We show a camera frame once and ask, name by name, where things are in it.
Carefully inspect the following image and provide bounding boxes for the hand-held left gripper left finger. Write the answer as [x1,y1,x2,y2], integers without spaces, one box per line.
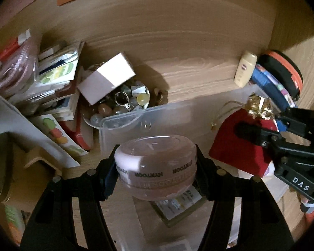
[19,144,120,251]

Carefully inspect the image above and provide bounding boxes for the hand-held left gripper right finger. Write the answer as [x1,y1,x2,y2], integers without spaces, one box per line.
[194,144,296,251]

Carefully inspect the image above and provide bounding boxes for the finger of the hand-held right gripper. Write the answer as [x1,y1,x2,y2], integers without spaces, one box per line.
[236,121,314,160]
[276,107,314,148]

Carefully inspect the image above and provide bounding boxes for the red velvet pouch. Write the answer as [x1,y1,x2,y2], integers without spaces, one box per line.
[209,93,281,177]

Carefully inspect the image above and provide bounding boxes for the pink round jar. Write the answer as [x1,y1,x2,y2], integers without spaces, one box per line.
[114,135,197,202]

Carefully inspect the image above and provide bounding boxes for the clear plastic bin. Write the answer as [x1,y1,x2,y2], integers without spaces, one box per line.
[99,84,291,251]

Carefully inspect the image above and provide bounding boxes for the wooden desktop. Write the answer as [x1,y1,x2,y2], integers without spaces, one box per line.
[0,0,314,251]

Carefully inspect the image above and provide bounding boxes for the labelled flat packet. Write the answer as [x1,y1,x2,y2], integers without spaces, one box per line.
[150,185,209,227]

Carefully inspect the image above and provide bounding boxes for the blue box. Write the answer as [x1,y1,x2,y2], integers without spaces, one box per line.
[251,65,297,111]

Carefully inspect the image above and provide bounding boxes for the black orange round case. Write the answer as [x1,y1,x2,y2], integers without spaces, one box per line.
[258,50,303,101]

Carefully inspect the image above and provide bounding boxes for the red tin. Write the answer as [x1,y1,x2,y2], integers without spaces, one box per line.
[60,117,94,151]

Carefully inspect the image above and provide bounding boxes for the cream sunscreen bottle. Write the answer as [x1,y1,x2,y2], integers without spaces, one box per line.
[234,51,258,88]

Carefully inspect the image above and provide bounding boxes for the wooden stand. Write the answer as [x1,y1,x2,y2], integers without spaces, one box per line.
[23,146,64,176]

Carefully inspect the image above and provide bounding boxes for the bowl of polished stones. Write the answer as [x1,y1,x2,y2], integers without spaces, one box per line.
[80,65,150,129]

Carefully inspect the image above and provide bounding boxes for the brown stone beads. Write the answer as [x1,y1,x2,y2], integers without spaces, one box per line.
[153,87,169,104]

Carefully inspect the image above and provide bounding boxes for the white cardboard box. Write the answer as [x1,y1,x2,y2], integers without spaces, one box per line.
[77,52,136,105]

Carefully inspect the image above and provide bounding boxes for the green packet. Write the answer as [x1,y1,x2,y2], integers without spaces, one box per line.
[4,205,26,245]

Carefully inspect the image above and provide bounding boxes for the gold round lid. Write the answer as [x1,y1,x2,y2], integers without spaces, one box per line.
[0,133,15,202]

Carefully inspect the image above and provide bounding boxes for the stack of card packets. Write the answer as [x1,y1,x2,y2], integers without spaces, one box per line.
[8,40,85,121]

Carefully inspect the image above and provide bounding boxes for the pink plastic packet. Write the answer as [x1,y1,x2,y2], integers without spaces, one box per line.
[0,29,40,95]

